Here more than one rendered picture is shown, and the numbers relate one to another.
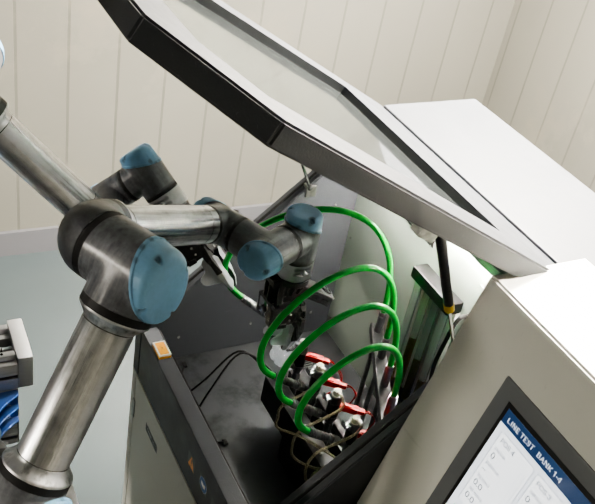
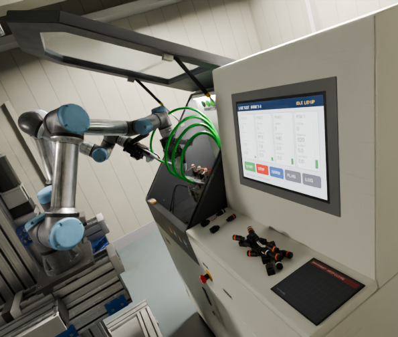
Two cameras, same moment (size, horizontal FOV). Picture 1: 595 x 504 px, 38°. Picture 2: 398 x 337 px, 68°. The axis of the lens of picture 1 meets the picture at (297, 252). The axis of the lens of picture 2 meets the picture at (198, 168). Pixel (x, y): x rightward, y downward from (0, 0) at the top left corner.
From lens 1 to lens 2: 0.91 m
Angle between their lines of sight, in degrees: 21
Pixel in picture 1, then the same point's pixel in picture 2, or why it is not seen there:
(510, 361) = (229, 88)
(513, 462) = (247, 120)
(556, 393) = (243, 79)
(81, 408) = (63, 176)
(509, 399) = (235, 101)
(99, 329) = (58, 143)
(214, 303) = (170, 181)
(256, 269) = (142, 128)
